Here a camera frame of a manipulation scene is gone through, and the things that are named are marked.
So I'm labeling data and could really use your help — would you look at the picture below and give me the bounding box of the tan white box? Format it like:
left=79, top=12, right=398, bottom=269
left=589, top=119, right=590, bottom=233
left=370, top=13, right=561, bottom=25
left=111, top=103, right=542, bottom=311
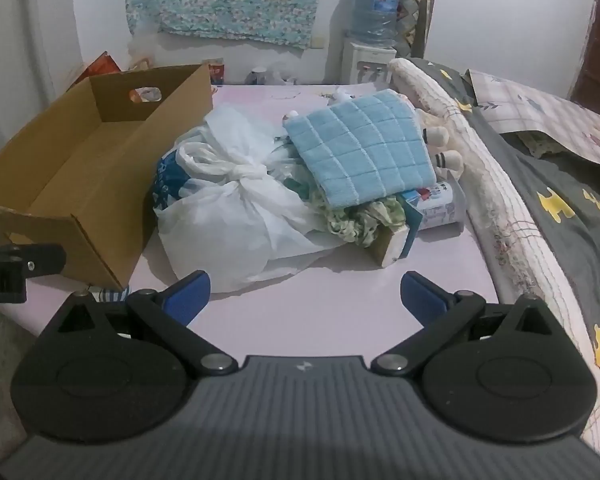
left=370, top=224, right=412, bottom=267

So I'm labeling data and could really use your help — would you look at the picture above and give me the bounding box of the cream plush toy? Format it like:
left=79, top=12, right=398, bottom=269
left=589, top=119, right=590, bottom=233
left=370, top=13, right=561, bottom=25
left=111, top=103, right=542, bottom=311
left=405, top=95, right=463, bottom=176

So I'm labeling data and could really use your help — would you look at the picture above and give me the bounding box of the light blue checked towel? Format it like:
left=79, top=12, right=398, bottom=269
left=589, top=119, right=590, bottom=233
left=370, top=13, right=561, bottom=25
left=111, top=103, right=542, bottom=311
left=284, top=89, right=438, bottom=209

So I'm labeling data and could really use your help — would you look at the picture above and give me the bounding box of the blue striped cloth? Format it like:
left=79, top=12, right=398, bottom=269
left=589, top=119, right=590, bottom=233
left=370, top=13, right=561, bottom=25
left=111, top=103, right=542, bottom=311
left=87, top=286, right=131, bottom=302

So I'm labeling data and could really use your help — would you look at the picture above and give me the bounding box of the large white plastic bag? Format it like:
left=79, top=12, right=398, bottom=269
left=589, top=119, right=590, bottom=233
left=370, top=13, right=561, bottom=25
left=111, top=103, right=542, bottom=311
left=155, top=104, right=351, bottom=295

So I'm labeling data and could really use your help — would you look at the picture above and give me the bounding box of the green floral cloth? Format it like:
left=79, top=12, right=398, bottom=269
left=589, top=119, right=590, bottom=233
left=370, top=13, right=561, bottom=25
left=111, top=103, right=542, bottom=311
left=287, top=175, right=406, bottom=248

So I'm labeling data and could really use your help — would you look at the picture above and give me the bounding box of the brown cardboard box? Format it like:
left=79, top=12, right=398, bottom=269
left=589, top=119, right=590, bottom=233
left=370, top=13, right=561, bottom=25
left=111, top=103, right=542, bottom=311
left=0, top=64, right=215, bottom=291

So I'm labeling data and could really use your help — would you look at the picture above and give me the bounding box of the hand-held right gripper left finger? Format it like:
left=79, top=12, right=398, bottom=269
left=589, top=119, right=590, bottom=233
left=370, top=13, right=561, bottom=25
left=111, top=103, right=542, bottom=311
left=55, top=270, right=238, bottom=376

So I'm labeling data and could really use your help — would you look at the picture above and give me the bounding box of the blue teal tissue pack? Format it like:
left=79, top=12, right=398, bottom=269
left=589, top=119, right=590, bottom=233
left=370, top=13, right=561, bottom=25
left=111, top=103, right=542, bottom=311
left=152, top=152, right=198, bottom=211

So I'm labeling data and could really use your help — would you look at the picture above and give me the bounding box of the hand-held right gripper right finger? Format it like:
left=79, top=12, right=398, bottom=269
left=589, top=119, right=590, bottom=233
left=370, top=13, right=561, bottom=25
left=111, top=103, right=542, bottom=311
left=370, top=272, right=553, bottom=376

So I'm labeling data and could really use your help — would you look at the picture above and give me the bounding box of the pink checked pillow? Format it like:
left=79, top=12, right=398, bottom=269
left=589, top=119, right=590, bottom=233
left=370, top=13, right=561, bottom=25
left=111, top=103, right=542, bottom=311
left=467, top=69, right=600, bottom=170

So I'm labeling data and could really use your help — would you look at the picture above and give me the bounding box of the floral wall cloth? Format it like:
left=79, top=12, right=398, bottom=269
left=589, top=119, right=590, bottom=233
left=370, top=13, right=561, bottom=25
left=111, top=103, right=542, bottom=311
left=125, top=0, right=345, bottom=51

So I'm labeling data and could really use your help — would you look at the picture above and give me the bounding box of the cream plaid quilt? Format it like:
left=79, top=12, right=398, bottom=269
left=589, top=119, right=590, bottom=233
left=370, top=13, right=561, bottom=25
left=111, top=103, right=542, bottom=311
left=389, top=57, right=600, bottom=456

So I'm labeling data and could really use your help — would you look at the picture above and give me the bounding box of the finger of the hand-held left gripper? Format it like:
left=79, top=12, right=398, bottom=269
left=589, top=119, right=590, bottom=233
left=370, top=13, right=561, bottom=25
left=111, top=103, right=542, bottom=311
left=0, top=243, right=67, bottom=279

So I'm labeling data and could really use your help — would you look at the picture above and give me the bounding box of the white curtain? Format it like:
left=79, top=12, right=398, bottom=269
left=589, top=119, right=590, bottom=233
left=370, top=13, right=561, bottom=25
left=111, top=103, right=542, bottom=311
left=0, top=0, right=81, bottom=161

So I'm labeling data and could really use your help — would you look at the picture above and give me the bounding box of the grey cat-print blanket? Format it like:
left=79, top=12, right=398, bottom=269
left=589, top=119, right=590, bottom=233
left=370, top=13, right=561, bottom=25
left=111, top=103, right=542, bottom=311
left=410, top=57, right=600, bottom=441

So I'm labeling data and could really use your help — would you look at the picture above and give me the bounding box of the red printed bag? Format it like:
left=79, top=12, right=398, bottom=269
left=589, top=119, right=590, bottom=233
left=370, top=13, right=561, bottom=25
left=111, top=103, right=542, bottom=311
left=72, top=51, right=123, bottom=91

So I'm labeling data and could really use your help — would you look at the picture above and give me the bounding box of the white water dispenser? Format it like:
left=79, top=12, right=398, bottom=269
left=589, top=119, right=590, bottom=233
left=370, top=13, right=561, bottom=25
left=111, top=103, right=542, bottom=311
left=342, top=39, right=398, bottom=83

